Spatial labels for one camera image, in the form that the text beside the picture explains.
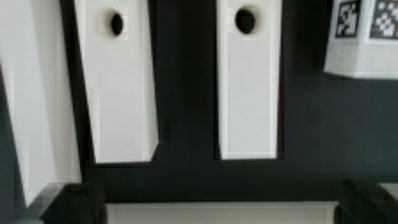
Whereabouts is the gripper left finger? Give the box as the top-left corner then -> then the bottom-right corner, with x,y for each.
15,181 -> 106,224

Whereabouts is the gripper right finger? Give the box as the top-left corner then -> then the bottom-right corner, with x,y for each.
337,180 -> 398,224

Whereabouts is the white chair seat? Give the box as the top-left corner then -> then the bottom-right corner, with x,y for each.
106,201 -> 335,224

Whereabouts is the white U-shaped fence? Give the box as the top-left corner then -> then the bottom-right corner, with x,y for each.
0,0 -> 81,202

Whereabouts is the white tagged cube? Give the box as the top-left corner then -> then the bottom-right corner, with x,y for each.
322,0 -> 398,80

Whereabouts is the white chair back frame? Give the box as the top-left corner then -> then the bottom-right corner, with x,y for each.
72,0 -> 282,164

